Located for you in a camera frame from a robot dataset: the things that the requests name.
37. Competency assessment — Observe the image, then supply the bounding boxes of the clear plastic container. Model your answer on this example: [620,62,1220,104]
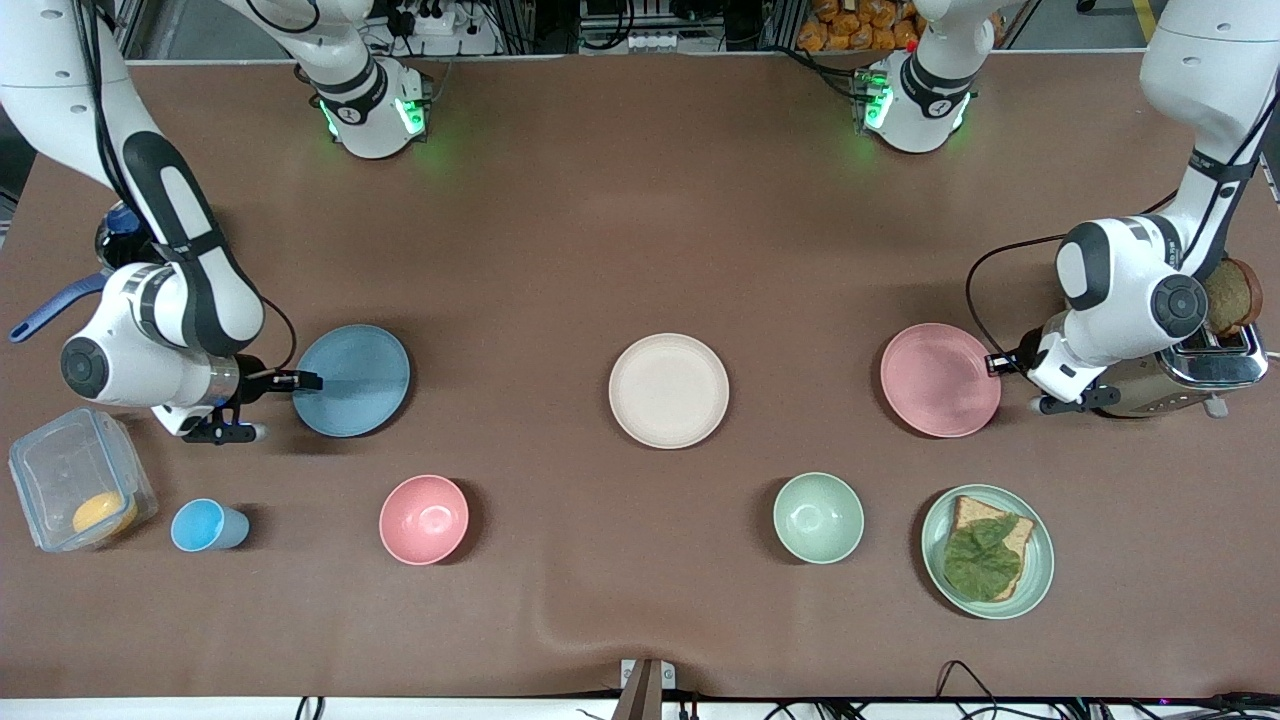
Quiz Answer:
[8,406,159,554]

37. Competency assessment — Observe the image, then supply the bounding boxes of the brown bread slice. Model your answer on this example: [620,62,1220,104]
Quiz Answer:
[1203,258,1264,337]

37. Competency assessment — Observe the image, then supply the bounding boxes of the pink plate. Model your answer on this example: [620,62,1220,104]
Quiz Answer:
[880,323,1002,439]

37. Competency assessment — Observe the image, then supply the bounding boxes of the green plate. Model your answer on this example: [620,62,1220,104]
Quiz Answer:
[921,484,1056,621]

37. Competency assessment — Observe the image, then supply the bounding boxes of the black looped cable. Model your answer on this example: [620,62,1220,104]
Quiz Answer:
[935,660,1001,706]

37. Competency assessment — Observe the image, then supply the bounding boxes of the orange snack packs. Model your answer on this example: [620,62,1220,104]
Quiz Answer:
[798,0,921,53]

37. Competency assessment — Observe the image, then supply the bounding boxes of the metal table edge bracket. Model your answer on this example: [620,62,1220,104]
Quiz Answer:
[612,658,677,720]

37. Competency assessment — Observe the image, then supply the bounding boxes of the orange round food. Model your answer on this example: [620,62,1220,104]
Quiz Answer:
[72,490,139,538]

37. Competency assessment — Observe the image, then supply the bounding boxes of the blue cup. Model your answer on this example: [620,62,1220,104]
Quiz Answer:
[170,498,251,553]

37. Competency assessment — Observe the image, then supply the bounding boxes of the white power strip with plugs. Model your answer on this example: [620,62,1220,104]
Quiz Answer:
[395,0,463,36]

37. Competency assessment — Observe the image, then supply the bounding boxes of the black pot blue handle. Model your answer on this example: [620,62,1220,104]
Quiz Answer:
[8,200,166,346]

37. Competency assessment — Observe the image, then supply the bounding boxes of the beige plate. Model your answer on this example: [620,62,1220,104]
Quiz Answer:
[608,333,731,450]

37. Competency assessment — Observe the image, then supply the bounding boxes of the black left camera cable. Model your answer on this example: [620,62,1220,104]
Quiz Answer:
[965,190,1181,353]

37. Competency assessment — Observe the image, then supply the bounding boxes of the pink bowl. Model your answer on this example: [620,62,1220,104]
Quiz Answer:
[379,474,470,567]

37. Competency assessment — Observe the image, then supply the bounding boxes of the toast slice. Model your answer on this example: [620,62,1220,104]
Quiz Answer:
[945,495,1036,603]

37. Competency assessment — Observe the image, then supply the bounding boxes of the green bowl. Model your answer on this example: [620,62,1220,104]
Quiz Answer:
[772,472,866,566]

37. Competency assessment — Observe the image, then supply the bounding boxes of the blue plate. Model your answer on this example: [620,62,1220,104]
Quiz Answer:
[291,324,412,439]

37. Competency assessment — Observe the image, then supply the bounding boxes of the green lettuce leaf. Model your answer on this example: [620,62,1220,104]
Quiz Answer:
[943,515,1023,603]

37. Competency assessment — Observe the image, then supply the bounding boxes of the glass lid blue knob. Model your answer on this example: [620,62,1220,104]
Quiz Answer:
[97,203,151,266]

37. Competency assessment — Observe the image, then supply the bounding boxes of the beige chrome toaster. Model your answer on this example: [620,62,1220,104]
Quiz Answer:
[1040,310,1269,421]

